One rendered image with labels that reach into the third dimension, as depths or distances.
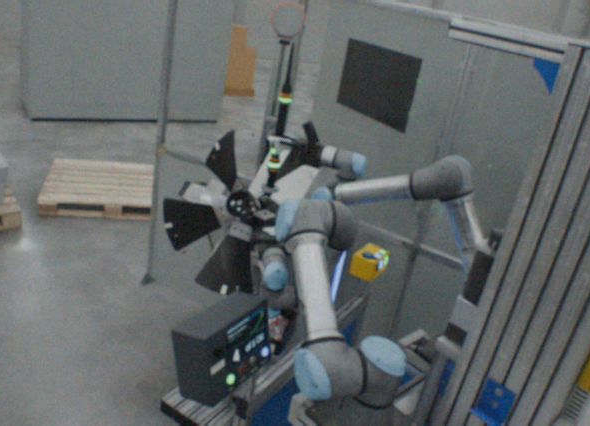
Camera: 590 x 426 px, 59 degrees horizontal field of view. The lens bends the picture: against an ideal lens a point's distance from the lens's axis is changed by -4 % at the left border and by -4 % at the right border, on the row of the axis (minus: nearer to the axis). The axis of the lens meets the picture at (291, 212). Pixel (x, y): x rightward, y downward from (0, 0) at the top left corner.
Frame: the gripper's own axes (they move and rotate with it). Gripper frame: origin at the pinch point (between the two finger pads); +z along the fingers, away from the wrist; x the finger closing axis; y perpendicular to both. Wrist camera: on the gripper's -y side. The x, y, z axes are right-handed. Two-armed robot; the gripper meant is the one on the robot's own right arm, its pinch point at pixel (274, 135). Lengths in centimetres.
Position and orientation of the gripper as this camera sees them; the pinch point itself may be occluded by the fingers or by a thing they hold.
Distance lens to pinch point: 199.0
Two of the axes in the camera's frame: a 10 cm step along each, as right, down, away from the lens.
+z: -9.1, -3.0, 2.9
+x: 3.7, -3.0, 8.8
